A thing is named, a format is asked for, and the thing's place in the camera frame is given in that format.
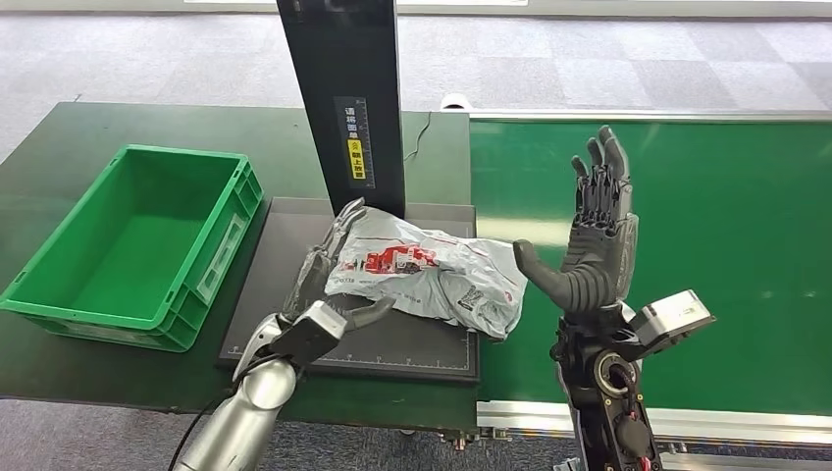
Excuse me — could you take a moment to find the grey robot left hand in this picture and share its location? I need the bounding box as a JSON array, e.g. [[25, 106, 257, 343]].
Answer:
[[283, 197, 397, 331]]

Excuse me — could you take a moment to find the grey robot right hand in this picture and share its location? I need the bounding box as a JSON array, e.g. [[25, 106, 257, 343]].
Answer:
[[512, 125, 641, 315]]

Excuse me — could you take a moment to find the grey plastic mailer package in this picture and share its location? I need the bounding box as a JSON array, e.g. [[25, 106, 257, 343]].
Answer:
[[324, 206, 530, 341]]

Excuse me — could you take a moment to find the green conveyor belt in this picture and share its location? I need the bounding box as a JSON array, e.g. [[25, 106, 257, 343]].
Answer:
[[468, 119, 832, 418]]

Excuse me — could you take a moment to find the yellow and white column label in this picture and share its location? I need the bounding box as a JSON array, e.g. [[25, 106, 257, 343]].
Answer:
[[333, 95, 377, 191]]

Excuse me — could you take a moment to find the green plastic crate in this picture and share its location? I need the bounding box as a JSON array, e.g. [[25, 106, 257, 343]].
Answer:
[[0, 143, 265, 354]]

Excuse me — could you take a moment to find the black scanner column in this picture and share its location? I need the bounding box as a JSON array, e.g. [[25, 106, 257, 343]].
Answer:
[[275, 0, 407, 221]]

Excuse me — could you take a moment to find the dark green table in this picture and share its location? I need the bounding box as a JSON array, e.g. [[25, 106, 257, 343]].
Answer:
[[0, 101, 481, 434]]

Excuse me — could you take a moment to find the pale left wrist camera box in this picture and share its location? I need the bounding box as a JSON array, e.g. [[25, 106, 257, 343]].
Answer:
[[269, 299, 349, 367]]

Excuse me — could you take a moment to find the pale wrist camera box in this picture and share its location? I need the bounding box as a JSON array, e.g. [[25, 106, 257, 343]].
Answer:
[[625, 289, 717, 357], [269, 299, 349, 367]]

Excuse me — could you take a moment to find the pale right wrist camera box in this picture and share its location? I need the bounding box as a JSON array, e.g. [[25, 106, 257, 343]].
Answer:
[[625, 289, 717, 357]]

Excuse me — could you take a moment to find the black scanner base plate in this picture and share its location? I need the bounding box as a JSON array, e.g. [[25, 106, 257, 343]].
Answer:
[[217, 197, 481, 385]]

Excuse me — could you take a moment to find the aluminium conveyor frame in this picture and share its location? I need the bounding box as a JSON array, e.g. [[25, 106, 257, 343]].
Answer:
[[467, 109, 832, 471]]

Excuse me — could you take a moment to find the thin black table cable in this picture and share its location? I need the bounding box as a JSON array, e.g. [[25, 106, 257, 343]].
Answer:
[[401, 111, 433, 164]]

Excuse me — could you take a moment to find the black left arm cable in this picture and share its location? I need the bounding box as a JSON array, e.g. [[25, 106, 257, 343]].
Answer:
[[167, 353, 282, 471]]

